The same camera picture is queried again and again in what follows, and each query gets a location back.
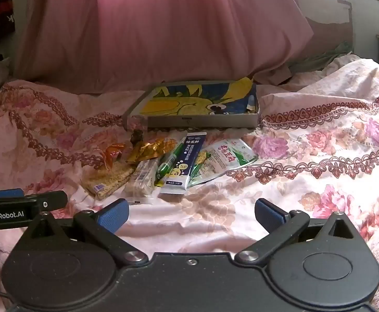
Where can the gold foil packet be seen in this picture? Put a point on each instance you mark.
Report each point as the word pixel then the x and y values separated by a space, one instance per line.
pixel 147 151

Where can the dark dried fruit clear wrapper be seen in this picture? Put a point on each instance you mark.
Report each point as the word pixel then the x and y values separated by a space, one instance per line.
pixel 136 136

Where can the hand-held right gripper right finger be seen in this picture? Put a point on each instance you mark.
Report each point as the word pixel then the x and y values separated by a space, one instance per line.
pixel 269 214

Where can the white nougat bar packet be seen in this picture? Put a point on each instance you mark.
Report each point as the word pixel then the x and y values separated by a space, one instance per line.
pixel 142 182

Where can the dark blue stick packet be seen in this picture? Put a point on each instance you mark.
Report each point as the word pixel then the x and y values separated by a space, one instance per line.
pixel 184 162

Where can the pink quilt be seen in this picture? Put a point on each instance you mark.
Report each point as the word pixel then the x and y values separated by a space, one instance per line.
pixel 160 32

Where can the white green food pouch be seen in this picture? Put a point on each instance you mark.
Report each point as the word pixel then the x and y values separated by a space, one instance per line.
pixel 228 159

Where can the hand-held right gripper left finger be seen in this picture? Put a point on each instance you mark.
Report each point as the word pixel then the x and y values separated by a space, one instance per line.
pixel 114 216

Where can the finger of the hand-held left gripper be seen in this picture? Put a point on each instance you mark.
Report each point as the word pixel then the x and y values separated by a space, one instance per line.
pixel 54 201
pixel 7 194

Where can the grey cardboard box tray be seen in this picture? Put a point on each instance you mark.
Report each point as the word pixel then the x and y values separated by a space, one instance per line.
pixel 202 122

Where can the orange candy wrapper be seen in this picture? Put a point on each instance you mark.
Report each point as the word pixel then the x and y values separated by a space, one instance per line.
pixel 113 152

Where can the puffed rice cracker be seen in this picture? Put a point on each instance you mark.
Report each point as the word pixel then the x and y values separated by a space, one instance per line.
pixel 111 178

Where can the green cloth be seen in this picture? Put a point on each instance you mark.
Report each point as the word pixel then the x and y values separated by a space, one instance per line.
pixel 326 57

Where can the green stick packet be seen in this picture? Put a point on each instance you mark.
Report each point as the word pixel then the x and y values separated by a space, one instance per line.
pixel 168 162

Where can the floral pink blanket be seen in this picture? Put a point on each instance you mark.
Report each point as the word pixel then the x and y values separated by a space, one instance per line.
pixel 323 143

